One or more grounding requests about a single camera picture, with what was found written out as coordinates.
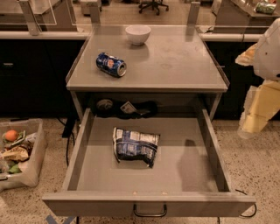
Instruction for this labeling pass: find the blue chip bag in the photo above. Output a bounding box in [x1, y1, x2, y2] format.
[112, 127, 160, 168]

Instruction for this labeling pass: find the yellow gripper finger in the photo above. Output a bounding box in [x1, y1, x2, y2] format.
[237, 80, 280, 139]
[235, 44, 257, 67]

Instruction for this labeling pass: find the clear plastic bin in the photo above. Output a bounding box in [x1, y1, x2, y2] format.
[0, 119, 47, 191]

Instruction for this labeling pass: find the crumpled snack wrapper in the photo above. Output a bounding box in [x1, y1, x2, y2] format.
[2, 146, 29, 162]

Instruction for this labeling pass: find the blue soda can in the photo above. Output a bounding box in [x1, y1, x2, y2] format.
[95, 52, 127, 78]

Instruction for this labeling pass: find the orange fruit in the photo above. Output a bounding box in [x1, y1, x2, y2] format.
[4, 129, 18, 142]

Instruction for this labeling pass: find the black drawer handle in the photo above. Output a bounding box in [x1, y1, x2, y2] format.
[133, 204, 167, 218]

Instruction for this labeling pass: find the white bowl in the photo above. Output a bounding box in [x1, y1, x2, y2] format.
[125, 24, 151, 46]

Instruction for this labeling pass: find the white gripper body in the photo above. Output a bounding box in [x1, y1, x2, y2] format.
[253, 18, 280, 81]

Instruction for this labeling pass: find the black device with label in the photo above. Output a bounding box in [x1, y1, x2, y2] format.
[93, 99, 158, 119]

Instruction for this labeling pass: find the green chip bag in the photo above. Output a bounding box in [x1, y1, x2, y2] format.
[255, 1, 277, 15]

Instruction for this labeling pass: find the grey open drawer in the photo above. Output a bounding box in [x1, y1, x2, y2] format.
[43, 109, 256, 218]

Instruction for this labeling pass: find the black office chair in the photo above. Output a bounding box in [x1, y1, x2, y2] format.
[138, 0, 169, 16]

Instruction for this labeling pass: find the black cable on floor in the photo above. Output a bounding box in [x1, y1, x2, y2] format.
[234, 188, 258, 219]

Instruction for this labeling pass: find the grey counter cabinet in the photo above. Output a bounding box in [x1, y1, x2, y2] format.
[66, 25, 228, 116]

